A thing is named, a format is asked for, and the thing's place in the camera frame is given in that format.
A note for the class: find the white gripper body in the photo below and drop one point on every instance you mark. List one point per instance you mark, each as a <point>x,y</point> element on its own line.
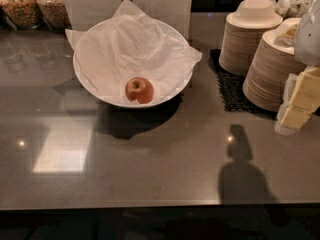
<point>308,42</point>

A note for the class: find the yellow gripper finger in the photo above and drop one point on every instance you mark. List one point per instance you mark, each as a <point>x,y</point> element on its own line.
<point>286,32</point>
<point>301,98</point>

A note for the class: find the red apple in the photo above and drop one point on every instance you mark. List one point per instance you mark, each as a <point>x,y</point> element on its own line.
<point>140,89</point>

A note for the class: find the white bowl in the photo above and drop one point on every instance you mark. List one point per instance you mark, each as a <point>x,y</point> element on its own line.
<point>100,94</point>

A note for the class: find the right stack paper bowls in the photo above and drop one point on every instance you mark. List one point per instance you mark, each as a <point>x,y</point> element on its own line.
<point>265,81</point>

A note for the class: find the stack paper bowls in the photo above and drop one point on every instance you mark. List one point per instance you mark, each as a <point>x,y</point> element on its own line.
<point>265,81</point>
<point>243,31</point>

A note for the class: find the left stack paper bowls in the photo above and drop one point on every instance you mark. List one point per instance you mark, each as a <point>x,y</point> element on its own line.
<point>243,31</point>

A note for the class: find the black mesh mat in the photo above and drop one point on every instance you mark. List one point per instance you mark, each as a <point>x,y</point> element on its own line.
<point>230,87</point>

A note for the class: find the right white sign panel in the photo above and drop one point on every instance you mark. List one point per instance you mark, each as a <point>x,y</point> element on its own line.
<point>175,13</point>

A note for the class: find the white sign panel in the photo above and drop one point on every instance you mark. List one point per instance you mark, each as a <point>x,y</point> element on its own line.
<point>175,13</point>
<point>84,14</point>

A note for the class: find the white paper liner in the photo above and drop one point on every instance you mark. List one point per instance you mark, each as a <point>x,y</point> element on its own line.
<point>133,50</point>

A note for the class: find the left white sign panel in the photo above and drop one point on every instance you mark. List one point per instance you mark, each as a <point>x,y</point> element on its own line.
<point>84,14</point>

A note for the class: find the right glass cereal jar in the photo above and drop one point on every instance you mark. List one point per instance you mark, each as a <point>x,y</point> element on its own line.
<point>55,13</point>

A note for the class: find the glass cereal jar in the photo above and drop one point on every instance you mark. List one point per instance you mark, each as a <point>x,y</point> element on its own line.
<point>24,14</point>
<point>55,13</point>

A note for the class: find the left glass cereal jar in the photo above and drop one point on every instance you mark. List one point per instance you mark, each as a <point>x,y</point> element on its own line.
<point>24,14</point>

